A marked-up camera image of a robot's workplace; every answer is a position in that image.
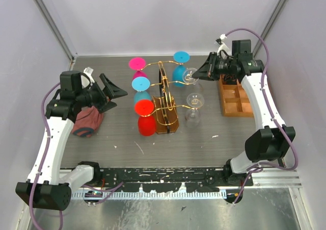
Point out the left aluminium corner post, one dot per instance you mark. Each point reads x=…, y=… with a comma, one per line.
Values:
x=55, y=24

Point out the pink wine glass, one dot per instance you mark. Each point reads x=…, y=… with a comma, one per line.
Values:
x=137, y=64

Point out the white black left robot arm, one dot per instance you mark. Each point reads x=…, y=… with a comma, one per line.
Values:
x=56, y=143

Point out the aluminium front rail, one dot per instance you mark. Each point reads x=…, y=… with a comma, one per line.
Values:
x=267, y=177

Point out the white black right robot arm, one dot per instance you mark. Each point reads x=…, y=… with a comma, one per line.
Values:
x=270, y=142

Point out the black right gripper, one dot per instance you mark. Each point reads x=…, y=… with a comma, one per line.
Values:
x=208, y=71

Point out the right aluminium corner post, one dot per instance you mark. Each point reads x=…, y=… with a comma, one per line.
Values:
x=278, y=8

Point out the clear front wine glass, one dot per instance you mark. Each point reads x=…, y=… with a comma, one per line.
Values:
x=192, y=116

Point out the gold wire wine glass rack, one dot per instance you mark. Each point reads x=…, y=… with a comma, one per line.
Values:
x=165, y=107

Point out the clear wine glass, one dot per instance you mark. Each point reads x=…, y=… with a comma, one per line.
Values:
x=192, y=116
x=191, y=84

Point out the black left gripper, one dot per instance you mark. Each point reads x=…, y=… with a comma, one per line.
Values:
x=113, y=91

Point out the folded red t-shirt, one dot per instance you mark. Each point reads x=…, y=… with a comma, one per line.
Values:
x=88, y=121

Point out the light blue wine glass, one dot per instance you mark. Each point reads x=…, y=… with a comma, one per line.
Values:
x=141, y=85
x=177, y=75

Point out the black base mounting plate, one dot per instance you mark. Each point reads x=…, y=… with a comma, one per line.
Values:
x=166, y=179

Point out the wooden compartment tray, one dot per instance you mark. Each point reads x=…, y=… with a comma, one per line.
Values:
x=234, y=100

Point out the aluminium corner post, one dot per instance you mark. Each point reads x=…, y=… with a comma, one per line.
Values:
x=278, y=8
x=55, y=24

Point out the red wine glass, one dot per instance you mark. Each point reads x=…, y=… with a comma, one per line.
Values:
x=146, y=122

